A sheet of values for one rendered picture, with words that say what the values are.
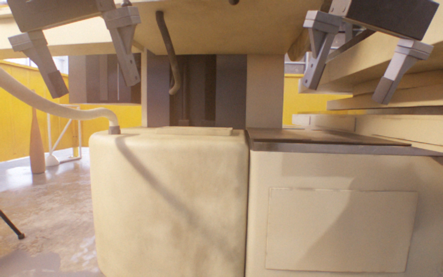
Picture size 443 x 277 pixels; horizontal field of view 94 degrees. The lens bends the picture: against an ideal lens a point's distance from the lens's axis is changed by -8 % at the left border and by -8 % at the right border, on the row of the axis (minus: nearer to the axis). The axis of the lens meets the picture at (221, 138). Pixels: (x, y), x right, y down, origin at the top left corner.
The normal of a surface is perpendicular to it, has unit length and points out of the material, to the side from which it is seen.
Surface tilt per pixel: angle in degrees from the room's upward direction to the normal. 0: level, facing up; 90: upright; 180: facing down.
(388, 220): 90
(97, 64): 90
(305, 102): 90
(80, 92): 90
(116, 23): 113
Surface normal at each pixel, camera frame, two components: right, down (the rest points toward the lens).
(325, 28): 0.07, 0.49
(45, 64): 0.99, -0.10
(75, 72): -0.09, 0.11
